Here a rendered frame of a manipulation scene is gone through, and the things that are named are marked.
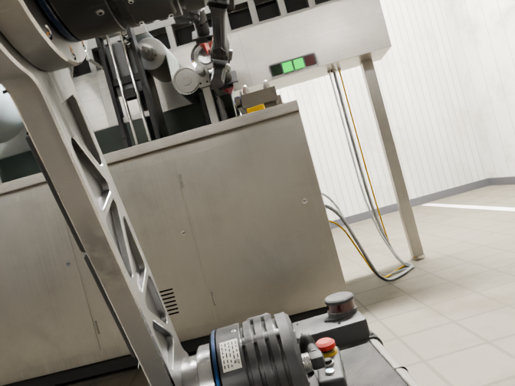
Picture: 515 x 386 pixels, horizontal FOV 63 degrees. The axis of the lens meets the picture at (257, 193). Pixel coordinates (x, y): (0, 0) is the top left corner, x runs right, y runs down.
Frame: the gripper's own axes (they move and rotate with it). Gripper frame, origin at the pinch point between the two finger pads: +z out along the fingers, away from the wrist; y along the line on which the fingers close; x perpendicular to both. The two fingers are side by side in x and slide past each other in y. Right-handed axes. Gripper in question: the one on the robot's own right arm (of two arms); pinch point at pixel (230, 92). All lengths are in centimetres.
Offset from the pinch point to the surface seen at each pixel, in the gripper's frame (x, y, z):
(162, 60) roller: 18.8, -26.3, -12.7
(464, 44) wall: 167, 224, 204
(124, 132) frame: -14, -47, -10
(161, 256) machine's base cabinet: -68, -42, 6
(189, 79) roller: 7.8, -16.2, -7.2
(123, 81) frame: 5.3, -42.3, -19.1
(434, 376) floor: -131, 39, -13
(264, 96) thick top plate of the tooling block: -9.5, 14.5, -1.4
